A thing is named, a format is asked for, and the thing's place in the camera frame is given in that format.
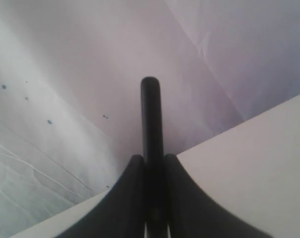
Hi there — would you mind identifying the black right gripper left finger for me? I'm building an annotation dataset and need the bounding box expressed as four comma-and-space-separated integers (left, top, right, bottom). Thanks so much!
57, 155, 145, 238

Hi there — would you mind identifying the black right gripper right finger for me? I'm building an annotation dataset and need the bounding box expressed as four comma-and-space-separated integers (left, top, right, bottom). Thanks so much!
164, 154, 270, 238

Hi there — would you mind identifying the black paintbrush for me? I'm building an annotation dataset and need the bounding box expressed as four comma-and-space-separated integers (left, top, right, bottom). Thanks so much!
141, 76, 168, 238

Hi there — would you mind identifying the white backdrop curtain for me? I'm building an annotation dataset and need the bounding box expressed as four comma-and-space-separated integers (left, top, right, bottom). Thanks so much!
0, 0, 300, 238

